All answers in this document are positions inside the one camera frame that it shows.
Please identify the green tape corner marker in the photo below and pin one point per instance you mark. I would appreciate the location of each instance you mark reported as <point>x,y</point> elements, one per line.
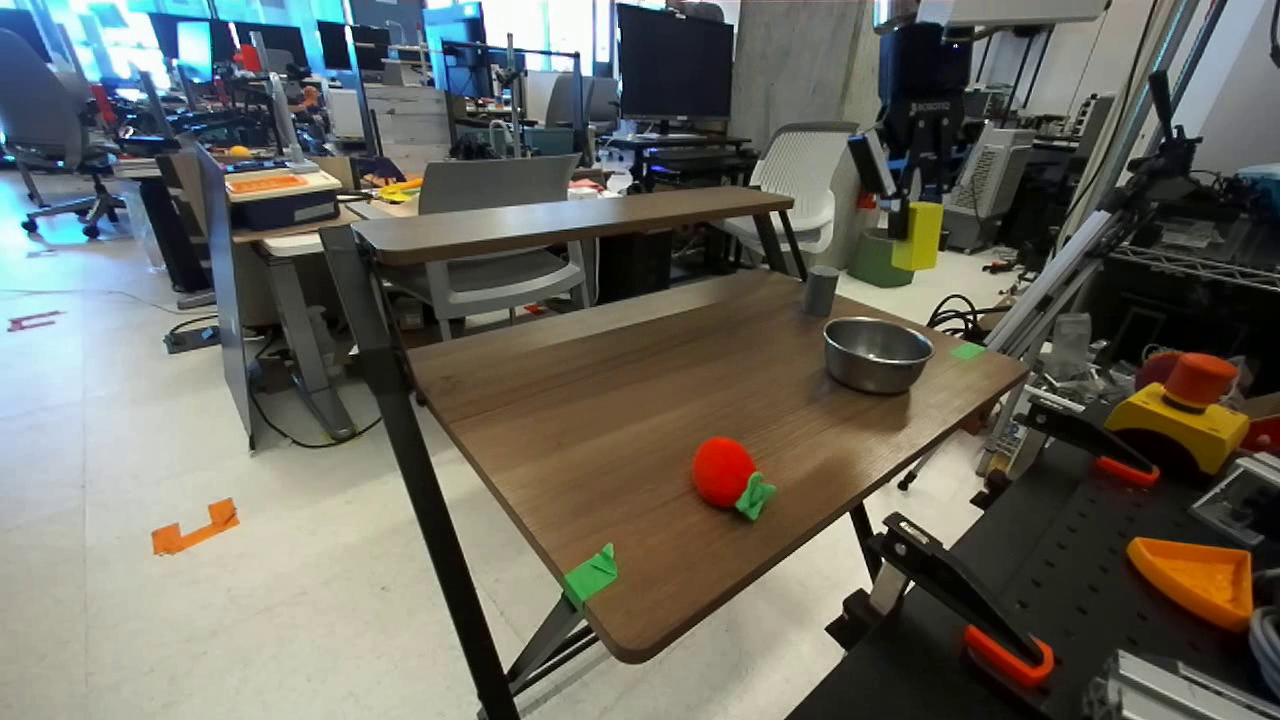
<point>589,579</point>

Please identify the grey office chair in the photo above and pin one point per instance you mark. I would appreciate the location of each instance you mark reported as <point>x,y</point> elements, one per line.
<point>498,269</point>

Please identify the orange tape floor marker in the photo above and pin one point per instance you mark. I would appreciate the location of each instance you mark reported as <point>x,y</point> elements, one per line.
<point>183,539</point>

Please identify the yellow emergency stop box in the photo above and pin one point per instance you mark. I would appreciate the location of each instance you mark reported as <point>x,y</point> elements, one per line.
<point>1190,408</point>

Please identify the black perforated breadboard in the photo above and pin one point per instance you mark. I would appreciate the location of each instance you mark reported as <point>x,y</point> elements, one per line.
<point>1052,552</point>

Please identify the yellow bin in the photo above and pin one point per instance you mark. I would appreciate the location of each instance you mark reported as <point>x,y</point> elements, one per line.
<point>918,232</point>

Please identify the red plush strawberry toy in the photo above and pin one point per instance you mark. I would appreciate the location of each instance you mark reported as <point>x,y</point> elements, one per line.
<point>730,477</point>

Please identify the silver metal pot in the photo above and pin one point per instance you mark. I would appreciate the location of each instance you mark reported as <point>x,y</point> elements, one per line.
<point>874,352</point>

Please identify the black rolling office chair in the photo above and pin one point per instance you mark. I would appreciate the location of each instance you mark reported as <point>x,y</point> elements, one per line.
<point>40,112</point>

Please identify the rear wooden desk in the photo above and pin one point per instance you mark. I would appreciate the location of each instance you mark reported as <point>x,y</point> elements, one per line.
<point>558,222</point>

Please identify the black orange bar clamp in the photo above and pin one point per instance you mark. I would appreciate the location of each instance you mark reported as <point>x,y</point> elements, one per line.
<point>993,637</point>

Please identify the orange triangular plastic piece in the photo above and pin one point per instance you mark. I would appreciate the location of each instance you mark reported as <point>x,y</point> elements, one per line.
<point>1210,583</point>

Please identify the green tape left marker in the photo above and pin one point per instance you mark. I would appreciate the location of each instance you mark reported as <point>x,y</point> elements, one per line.
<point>970,350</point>

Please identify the black computer monitor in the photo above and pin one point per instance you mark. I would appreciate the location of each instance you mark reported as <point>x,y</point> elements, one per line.
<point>673,66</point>

